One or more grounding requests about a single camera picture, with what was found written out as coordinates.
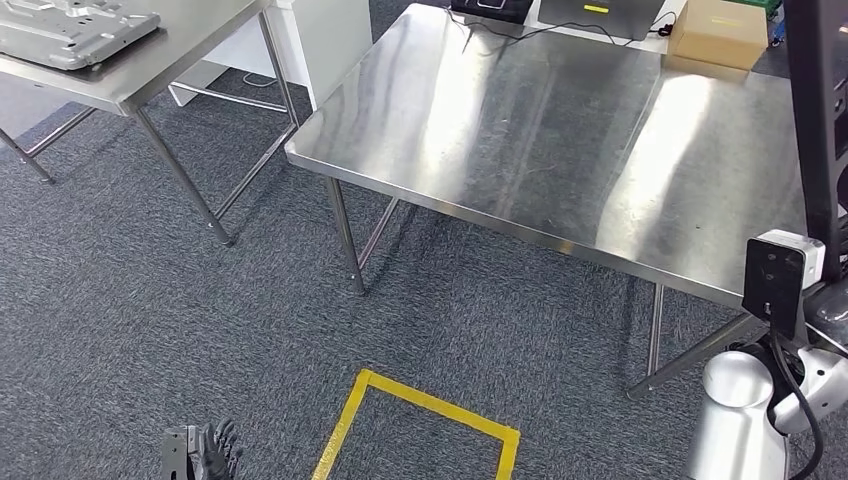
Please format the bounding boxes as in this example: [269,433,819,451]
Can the stainless steel workbench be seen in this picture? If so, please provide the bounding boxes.
[284,2,848,401]

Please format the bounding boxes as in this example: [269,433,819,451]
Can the yellow floor tape square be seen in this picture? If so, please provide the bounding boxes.
[309,368,523,480]

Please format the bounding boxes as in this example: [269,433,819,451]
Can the stainless steel table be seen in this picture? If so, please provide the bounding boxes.
[0,0,301,248]

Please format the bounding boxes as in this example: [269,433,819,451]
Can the grey sheet metal part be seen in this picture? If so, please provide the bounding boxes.
[0,0,162,72]

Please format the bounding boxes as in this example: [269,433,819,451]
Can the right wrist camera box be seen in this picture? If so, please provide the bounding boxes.
[740,229,827,340]

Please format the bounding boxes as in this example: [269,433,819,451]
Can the grey laptop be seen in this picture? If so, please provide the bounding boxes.
[537,0,666,42]

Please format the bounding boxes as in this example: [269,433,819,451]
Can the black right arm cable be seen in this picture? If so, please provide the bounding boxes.
[765,327,825,480]

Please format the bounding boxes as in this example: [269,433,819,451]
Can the cardboard box with yellow label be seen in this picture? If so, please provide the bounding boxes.
[666,0,770,72]

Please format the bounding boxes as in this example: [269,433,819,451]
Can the white cabinet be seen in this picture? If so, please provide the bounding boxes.
[167,0,374,112]

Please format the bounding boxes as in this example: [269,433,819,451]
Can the black equipment case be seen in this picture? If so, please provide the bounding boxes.
[449,0,535,26]

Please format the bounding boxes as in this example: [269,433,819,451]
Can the black power cable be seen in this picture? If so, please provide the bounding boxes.
[442,6,676,49]

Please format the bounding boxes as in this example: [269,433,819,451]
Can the long black plastic part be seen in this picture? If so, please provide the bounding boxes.
[783,0,848,285]

